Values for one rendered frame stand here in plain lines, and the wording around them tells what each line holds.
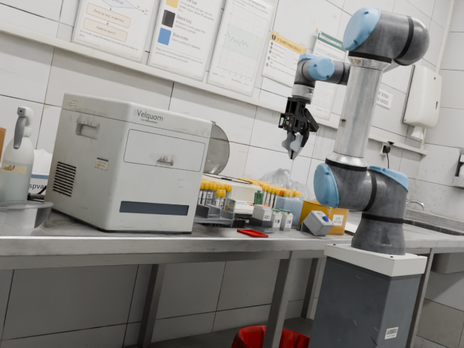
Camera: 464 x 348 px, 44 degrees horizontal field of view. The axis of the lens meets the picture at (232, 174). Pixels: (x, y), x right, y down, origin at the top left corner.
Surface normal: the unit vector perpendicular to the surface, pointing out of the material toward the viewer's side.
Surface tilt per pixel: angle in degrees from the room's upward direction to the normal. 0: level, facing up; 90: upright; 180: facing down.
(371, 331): 90
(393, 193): 86
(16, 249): 91
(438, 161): 90
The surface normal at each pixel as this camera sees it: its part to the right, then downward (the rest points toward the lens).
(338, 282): -0.65, -0.09
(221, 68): 0.71, 0.23
